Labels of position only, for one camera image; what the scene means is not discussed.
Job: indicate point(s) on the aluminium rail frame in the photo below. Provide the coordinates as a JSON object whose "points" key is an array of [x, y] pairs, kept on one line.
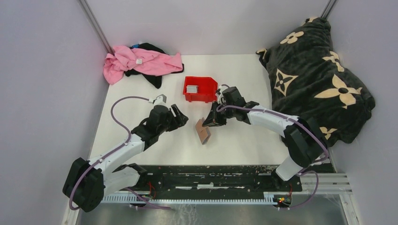
{"points": [[326, 199]]}

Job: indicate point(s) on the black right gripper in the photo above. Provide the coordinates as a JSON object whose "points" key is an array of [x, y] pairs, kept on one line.
{"points": [[211, 119]]}

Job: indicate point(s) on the black floral blanket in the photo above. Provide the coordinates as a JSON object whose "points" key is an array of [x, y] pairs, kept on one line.
{"points": [[307, 79]]}

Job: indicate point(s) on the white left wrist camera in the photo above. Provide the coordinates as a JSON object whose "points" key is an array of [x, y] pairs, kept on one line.
{"points": [[159, 100]]}

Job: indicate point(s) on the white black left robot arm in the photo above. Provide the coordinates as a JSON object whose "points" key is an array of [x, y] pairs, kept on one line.
{"points": [[88, 181]]}

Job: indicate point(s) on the stack of credit cards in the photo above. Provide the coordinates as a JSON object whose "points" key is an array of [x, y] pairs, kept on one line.
{"points": [[192, 89]]}

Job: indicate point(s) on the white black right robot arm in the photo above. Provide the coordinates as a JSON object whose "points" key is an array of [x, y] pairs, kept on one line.
{"points": [[303, 138]]}

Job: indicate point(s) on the black garment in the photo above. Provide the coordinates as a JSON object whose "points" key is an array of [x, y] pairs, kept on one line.
{"points": [[150, 61]]}

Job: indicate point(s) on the red plastic bin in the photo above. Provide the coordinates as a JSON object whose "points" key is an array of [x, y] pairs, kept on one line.
{"points": [[207, 88]]}

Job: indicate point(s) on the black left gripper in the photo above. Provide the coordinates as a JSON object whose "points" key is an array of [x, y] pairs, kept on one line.
{"points": [[176, 122]]}

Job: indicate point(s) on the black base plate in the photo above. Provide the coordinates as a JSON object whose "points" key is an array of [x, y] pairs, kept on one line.
{"points": [[254, 177]]}

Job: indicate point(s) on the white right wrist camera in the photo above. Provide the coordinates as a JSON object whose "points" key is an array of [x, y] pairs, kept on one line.
{"points": [[219, 93]]}

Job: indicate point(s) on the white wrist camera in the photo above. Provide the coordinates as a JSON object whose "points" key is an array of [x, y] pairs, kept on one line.
{"points": [[219, 93], [159, 100]]}

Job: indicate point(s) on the tan leather card holder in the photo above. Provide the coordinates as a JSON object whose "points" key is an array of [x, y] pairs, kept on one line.
{"points": [[203, 132]]}

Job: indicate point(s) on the pink cloth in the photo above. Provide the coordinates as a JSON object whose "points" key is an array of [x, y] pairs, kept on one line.
{"points": [[113, 69]]}

